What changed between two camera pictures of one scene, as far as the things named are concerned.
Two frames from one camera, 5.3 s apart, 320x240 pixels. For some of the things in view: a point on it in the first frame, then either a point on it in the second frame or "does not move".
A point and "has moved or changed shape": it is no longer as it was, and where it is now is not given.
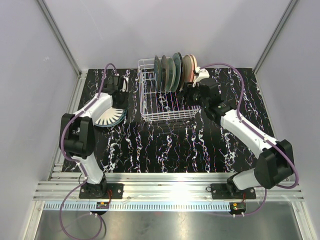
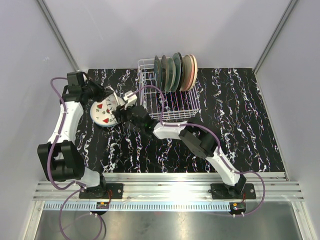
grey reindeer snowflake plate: [165, 73] does not move
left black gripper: [124, 105] to [103, 92]
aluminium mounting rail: [165, 187] does not move
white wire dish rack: [155, 105] does not move
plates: [188, 70] does not move
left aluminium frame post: [60, 37] does not move
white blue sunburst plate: [111, 117] has moved or changed shape
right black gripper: [189, 90] to [120, 111]
